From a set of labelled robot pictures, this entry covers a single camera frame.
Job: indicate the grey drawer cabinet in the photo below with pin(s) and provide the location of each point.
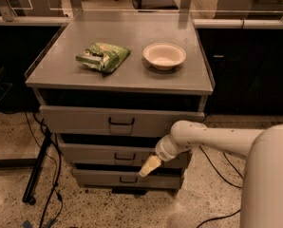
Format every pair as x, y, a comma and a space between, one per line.
60, 80

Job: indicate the white railing bar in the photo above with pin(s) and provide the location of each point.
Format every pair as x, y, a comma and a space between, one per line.
198, 23

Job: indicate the grey top drawer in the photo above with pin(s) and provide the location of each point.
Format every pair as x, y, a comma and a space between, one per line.
113, 121

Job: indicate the grey bottom drawer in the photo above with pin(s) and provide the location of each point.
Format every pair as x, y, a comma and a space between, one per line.
89, 175

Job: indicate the green snack bag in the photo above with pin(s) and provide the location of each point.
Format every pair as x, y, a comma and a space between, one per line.
103, 57

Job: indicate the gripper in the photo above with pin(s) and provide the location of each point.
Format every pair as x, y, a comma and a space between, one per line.
162, 150

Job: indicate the black stand leg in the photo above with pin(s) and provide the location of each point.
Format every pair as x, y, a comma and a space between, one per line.
36, 171

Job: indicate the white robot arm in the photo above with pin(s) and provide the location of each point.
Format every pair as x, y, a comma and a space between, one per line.
262, 190

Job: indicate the grey drawer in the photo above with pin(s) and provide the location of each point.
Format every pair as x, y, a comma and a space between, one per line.
113, 121
106, 152
89, 175

